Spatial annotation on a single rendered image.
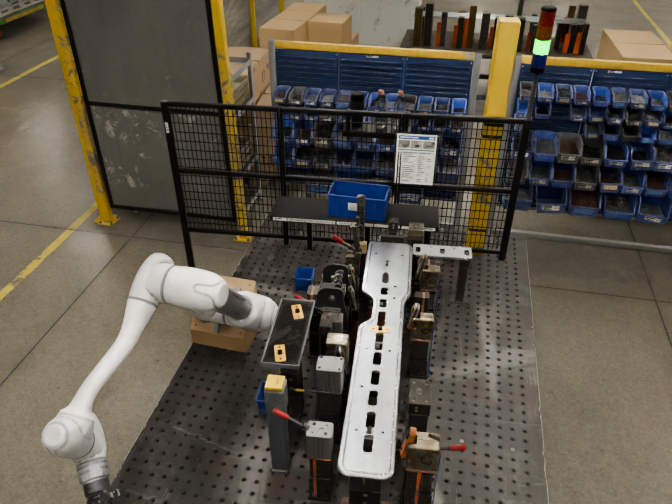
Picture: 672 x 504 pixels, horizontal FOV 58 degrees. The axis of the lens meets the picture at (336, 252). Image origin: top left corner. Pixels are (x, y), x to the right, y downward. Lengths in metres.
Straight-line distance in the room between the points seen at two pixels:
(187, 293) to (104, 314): 2.43
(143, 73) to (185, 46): 0.41
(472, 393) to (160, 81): 3.07
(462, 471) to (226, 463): 0.91
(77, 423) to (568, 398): 2.79
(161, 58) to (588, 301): 3.42
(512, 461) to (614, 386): 1.57
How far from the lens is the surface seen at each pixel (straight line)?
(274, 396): 2.15
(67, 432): 1.92
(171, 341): 4.12
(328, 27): 6.92
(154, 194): 5.13
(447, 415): 2.69
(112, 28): 4.69
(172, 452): 2.61
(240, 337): 2.88
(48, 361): 4.25
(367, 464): 2.13
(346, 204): 3.19
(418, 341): 2.65
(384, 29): 9.05
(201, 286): 2.06
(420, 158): 3.25
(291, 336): 2.31
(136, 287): 2.15
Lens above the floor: 2.72
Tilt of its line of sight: 35 degrees down
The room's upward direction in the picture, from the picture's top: straight up
